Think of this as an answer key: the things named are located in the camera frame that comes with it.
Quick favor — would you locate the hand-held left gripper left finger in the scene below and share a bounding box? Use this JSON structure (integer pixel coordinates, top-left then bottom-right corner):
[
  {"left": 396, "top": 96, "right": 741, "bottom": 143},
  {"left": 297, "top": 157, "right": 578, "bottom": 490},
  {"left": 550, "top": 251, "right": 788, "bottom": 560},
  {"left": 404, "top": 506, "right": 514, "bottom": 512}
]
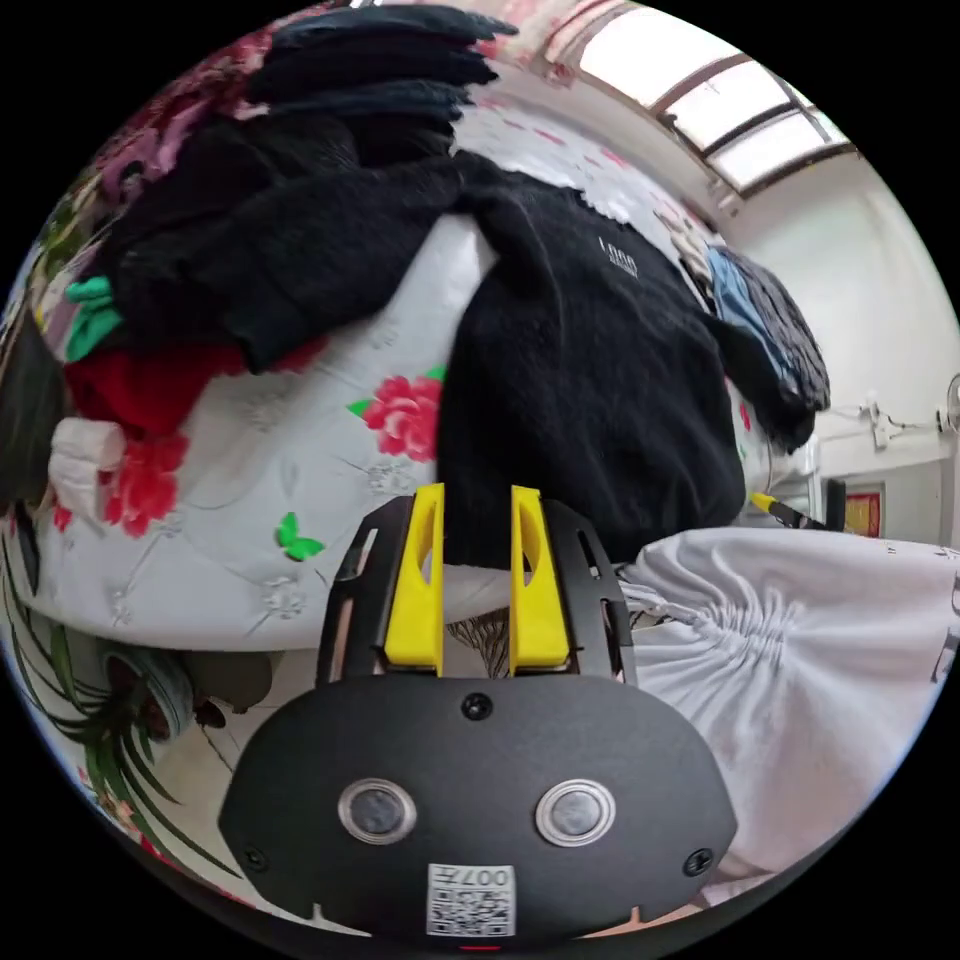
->
[{"left": 383, "top": 482, "right": 446, "bottom": 671}]

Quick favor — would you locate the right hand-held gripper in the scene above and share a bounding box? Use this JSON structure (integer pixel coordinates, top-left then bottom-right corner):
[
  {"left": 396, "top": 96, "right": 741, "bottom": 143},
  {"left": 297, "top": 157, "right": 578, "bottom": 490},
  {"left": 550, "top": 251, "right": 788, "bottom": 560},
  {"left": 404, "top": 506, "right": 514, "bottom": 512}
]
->
[{"left": 750, "top": 491, "right": 835, "bottom": 532}]

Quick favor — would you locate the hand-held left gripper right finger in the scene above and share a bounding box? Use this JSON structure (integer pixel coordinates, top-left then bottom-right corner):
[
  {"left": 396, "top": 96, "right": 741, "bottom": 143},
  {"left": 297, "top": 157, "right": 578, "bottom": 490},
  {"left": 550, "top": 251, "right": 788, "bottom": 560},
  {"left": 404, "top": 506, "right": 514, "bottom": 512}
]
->
[{"left": 509, "top": 484, "right": 570, "bottom": 677}]

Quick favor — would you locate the black long sleeve sweater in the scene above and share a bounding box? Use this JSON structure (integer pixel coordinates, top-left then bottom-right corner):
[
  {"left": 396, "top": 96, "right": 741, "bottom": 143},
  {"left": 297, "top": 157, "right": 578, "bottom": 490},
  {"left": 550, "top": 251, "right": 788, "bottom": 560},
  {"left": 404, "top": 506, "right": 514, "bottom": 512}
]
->
[{"left": 104, "top": 148, "right": 820, "bottom": 568}]

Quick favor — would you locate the person's body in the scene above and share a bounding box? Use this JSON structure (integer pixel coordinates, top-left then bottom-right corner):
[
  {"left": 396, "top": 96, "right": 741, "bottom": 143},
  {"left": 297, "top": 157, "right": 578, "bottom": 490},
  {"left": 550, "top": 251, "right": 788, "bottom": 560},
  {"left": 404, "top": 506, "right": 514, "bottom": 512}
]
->
[{"left": 616, "top": 524, "right": 960, "bottom": 910}]

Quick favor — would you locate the pile of blue and dark clothes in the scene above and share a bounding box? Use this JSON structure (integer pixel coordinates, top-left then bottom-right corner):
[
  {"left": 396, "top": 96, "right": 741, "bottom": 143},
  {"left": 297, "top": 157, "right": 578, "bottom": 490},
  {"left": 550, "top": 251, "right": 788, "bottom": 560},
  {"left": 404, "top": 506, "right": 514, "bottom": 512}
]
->
[{"left": 703, "top": 245, "right": 832, "bottom": 415}]

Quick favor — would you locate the bed with white floral quilt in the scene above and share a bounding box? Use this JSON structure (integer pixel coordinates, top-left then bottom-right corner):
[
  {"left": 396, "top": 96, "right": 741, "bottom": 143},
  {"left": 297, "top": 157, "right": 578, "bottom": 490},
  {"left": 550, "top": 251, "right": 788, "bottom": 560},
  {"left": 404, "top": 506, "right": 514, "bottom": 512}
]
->
[{"left": 14, "top": 14, "right": 823, "bottom": 655}]

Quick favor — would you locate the window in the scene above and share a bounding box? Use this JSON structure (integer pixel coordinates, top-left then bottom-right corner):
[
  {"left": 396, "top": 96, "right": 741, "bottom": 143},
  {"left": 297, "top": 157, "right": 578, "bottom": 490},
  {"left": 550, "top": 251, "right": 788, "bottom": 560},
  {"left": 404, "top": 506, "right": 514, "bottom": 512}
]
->
[{"left": 575, "top": 3, "right": 860, "bottom": 198}]

